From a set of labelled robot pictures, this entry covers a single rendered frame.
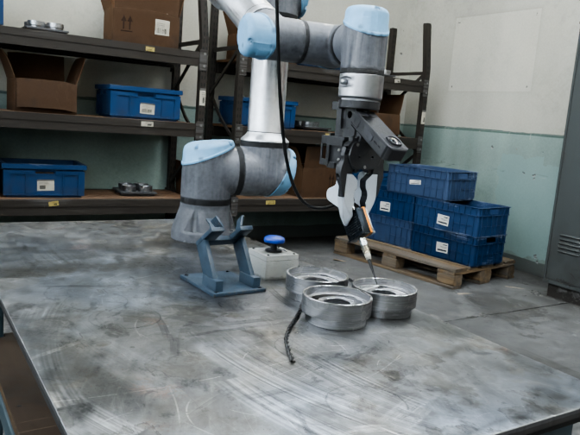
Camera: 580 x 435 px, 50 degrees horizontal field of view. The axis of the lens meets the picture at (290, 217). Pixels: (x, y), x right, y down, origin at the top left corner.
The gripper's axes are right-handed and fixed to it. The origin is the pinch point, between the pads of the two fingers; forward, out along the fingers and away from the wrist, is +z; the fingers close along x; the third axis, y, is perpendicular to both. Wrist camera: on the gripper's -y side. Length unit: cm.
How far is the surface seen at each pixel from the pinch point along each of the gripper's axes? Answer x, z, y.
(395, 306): 3.4, 11.0, -14.7
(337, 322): 15.2, 11.9, -15.1
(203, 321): 30.7, 13.3, -3.9
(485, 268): -308, 82, 199
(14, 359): 44, 38, 53
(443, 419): 21.7, 13.4, -40.6
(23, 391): 46, 38, 37
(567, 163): -324, 0, 156
